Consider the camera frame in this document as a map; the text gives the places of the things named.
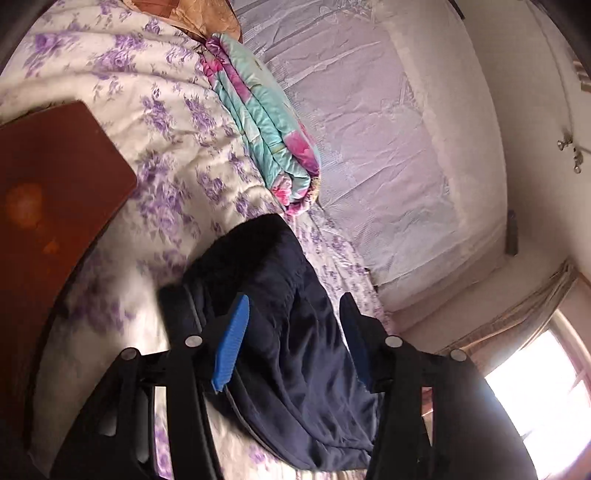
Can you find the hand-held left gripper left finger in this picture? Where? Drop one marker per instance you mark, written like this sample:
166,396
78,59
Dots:
233,341

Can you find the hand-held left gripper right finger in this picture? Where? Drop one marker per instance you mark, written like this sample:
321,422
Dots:
362,350

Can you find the navy blue pants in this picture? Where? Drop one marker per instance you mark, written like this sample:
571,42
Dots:
295,369

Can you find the beige curtain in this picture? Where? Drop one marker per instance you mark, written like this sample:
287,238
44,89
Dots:
521,314

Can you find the bright window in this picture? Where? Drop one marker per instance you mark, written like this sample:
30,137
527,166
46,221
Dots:
554,392

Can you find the purple floral bed sheet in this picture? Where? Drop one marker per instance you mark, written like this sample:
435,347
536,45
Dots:
175,152

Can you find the folded teal pink floral quilt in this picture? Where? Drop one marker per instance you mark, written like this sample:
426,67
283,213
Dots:
272,138

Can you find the brown wooden board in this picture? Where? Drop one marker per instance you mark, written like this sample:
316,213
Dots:
46,207

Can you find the brown golden pillow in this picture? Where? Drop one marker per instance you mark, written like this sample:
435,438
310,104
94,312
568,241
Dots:
194,14

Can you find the small dark wall object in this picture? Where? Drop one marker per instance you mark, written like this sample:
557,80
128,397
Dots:
511,235

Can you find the metal wall hook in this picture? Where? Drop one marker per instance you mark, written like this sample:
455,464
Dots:
564,144

